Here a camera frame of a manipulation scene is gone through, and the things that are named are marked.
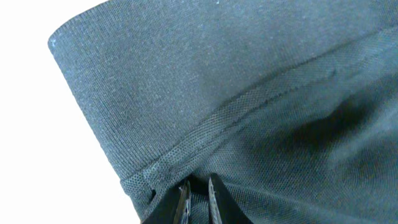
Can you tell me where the black polo shirt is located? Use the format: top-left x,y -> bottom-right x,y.
48,0 -> 397,223

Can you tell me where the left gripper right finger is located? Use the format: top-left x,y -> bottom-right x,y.
208,173 -> 253,224

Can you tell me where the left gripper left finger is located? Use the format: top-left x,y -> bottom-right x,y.
142,179 -> 192,224

